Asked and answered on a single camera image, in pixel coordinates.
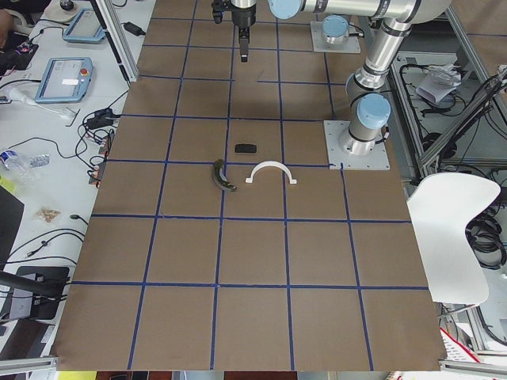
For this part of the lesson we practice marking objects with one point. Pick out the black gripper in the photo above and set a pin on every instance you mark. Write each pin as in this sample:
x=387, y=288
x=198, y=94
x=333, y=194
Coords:
x=242, y=17

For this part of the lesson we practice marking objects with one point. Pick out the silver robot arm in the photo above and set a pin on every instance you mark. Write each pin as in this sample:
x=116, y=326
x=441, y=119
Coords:
x=335, y=30
x=371, y=111

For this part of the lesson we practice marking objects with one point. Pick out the black brake pad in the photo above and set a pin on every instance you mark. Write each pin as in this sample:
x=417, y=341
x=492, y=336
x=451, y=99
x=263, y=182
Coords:
x=245, y=148

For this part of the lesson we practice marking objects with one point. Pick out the green curved brake shoe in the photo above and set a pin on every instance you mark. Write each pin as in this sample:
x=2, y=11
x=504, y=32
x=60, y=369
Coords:
x=219, y=177

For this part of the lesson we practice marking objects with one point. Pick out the blue teach pendant far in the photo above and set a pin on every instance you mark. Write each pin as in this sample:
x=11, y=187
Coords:
x=85, y=28

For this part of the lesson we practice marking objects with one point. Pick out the blue teach pendant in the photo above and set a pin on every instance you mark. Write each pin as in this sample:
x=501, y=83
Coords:
x=65, y=80
x=85, y=28

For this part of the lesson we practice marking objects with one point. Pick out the black power adapter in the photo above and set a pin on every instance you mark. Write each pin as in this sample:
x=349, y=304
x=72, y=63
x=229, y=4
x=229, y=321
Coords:
x=102, y=118

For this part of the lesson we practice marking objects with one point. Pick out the blue teach pendant near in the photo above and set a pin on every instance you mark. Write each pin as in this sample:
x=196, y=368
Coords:
x=65, y=80

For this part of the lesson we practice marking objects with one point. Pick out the clear plastic water bottle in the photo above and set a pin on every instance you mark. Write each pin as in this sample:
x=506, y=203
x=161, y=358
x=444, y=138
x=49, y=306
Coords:
x=23, y=168

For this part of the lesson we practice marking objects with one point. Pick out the white plastic chair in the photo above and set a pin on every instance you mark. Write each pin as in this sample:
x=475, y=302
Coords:
x=440, y=209

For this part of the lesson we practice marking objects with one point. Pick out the black laptop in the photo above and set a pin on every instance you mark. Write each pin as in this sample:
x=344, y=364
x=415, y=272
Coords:
x=11, y=214

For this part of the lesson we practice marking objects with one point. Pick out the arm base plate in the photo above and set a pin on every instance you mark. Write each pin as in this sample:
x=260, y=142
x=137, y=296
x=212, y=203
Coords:
x=344, y=152
x=347, y=43

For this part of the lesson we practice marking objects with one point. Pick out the aluminium frame post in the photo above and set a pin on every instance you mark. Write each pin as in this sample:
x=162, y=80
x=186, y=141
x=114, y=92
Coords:
x=114, y=33

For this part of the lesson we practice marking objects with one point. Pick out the white curved plastic bracket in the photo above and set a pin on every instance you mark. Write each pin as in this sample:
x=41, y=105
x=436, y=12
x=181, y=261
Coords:
x=271, y=166

